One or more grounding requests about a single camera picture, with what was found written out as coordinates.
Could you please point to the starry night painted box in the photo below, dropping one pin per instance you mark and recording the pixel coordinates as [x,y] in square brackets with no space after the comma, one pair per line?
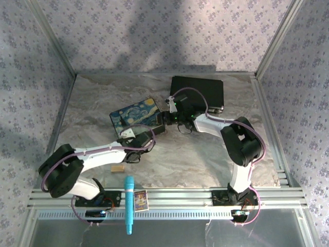
[136,115]

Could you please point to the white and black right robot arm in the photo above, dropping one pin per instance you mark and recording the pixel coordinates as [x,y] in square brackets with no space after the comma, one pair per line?
[244,141]

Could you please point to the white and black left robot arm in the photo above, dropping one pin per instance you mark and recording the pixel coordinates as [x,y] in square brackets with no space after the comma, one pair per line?
[69,175]

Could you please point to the black hard case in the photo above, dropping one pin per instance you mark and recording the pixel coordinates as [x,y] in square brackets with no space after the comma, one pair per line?
[205,90]

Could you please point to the small wooden block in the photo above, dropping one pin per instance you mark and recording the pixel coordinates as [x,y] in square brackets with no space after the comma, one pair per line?
[117,169]

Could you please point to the small picture card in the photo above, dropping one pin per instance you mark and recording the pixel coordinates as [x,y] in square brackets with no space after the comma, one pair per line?
[141,200]

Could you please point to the blue marker pen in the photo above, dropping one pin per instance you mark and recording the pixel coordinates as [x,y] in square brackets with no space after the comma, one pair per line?
[129,200]

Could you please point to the black left electronics module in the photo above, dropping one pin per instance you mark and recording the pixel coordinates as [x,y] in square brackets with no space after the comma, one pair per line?
[95,214]

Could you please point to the black electronics module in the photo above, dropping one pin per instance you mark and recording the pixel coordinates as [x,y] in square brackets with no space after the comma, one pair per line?
[239,214]
[95,214]

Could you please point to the grey metal sheet panel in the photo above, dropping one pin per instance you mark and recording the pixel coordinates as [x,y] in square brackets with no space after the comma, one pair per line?
[180,234]

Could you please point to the black right electronics module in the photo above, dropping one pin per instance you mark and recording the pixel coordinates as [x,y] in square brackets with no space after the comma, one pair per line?
[239,214]

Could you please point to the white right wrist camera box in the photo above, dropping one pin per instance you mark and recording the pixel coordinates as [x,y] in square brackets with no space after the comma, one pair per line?
[171,104]

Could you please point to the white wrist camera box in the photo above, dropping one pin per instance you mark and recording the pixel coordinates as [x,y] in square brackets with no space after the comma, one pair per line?
[171,104]
[127,133]

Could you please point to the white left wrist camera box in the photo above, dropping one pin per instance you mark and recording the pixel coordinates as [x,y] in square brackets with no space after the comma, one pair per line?
[127,133]

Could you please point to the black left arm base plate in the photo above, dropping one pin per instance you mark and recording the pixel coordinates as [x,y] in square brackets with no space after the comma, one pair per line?
[114,198]

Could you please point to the aluminium front frame rail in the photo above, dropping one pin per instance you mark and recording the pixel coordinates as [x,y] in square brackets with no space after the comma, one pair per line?
[180,196]

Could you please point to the aluminium left side rail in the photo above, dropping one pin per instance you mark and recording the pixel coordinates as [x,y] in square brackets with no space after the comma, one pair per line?
[60,121]

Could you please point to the aluminium right side rail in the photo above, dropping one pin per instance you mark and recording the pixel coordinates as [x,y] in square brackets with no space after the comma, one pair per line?
[267,123]

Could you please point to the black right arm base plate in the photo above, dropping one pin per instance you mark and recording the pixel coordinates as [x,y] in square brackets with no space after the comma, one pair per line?
[218,199]

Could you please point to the aluminium right corner post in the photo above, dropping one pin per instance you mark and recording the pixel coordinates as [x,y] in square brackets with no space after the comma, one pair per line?
[278,36]

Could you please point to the aluminium corner post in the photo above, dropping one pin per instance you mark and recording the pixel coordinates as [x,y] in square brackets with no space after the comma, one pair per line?
[278,36]
[48,33]

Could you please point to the aluminium left corner post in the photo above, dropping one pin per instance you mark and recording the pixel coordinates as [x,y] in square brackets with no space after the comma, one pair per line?
[48,33]

